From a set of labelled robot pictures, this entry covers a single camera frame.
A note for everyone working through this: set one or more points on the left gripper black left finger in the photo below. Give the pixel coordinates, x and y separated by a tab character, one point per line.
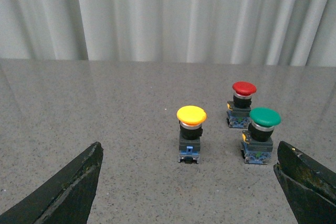
66	197

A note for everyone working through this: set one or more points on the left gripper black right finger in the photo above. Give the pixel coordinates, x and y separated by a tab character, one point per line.
309	186

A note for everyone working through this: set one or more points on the yellow mushroom push button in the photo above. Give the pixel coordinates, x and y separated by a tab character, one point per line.
190	118

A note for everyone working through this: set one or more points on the green mushroom push button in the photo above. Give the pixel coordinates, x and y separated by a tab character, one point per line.
257	144

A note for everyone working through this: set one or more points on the red mushroom push button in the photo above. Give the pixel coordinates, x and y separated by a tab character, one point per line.
238	110

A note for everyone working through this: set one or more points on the white pleated curtain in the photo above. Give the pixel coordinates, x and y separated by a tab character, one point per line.
255	32

